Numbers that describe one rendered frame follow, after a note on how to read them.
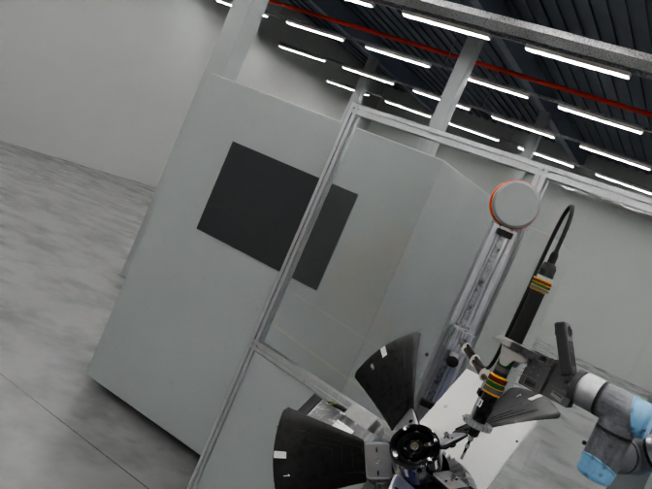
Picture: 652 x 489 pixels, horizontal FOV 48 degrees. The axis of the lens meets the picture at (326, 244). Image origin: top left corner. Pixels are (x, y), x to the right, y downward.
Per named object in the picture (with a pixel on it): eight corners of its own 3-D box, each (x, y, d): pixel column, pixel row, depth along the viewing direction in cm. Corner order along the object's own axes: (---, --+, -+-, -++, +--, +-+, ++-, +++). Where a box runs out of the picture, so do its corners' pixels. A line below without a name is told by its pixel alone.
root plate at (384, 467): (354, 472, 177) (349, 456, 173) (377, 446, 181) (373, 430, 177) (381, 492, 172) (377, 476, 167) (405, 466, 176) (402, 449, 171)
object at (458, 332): (441, 344, 233) (452, 320, 232) (462, 353, 233) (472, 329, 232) (444, 350, 223) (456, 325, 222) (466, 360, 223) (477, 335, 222)
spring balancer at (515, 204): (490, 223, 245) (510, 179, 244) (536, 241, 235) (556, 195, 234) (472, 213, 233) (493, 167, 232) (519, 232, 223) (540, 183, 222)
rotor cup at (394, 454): (377, 478, 177) (370, 449, 169) (414, 437, 184) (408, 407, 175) (425, 512, 168) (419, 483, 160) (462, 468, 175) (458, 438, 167)
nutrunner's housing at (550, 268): (463, 429, 168) (545, 247, 165) (478, 436, 168) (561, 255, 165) (465, 435, 164) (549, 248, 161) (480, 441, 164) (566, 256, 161)
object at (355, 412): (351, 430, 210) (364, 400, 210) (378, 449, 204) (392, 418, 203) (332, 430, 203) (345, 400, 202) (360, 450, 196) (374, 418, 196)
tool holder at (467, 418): (459, 412, 171) (475, 374, 171) (486, 425, 171) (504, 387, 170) (464, 424, 162) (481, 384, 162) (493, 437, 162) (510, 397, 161)
